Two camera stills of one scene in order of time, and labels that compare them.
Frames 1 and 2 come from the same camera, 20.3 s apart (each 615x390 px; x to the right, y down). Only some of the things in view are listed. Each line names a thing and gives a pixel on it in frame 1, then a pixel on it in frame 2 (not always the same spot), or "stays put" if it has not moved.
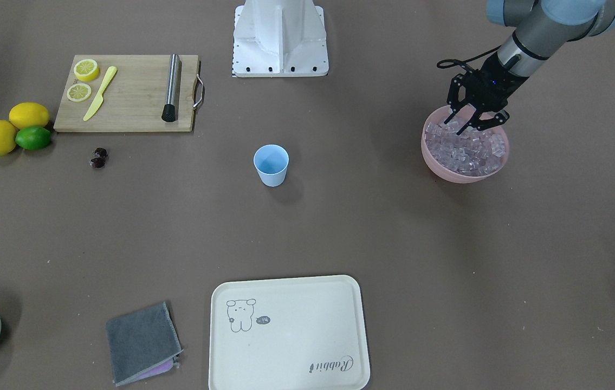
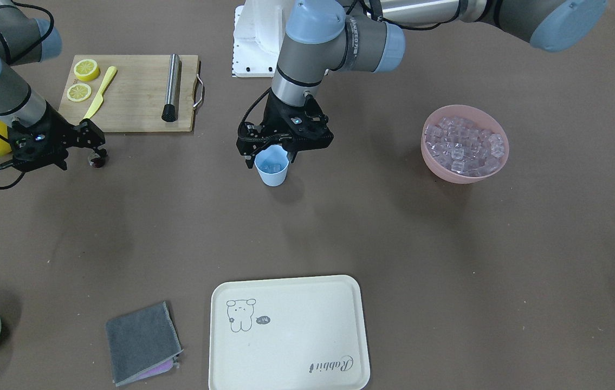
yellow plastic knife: x=99 y=98 stays put
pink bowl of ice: x=472 y=156 stays put
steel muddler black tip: x=169 y=112 stays put
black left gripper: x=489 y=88 to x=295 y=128
